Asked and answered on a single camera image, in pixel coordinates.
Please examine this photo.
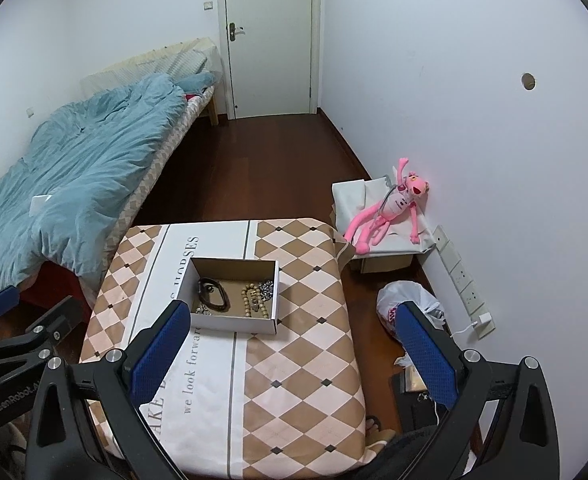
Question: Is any diamond pattern tablecloth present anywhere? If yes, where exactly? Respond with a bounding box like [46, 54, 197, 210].
[81, 218, 374, 479]

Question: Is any white covered side box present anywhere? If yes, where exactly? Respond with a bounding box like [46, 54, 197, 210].
[332, 178, 436, 273]

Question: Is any pink panther plush toy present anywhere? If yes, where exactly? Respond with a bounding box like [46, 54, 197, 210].
[344, 158, 429, 256]

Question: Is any bed mattress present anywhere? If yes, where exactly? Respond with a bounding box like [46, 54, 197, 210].
[100, 84, 218, 271]

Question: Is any white charger plug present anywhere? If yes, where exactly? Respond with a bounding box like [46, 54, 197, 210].
[450, 312, 495, 339]

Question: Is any black bracelet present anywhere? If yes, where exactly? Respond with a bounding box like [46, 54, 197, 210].
[196, 276, 232, 313]

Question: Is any white door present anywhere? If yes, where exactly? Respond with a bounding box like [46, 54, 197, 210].
[218, 0, 320, 119]

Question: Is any wooden bead bracelet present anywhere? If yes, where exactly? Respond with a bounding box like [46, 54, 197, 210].
[241, 283, 272, 319]

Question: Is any striped pillow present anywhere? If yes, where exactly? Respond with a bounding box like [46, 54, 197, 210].
[80, 37, 223, 96]

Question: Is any blue duvet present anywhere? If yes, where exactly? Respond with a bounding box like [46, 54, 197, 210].
[0, 74, 210, 292]

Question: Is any white cardboard jewelry box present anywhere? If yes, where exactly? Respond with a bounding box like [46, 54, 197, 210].
[178, 258, 280, 335]

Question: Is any white power strip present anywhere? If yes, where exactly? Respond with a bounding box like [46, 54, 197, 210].
[433, 226, 491, 324]

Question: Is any white plastic bag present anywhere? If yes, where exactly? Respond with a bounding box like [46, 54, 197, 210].
[375, 279, 448, 346]

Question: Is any small silver jewelry piece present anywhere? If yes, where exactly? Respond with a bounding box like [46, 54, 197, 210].
[194, 304, 213, 315]

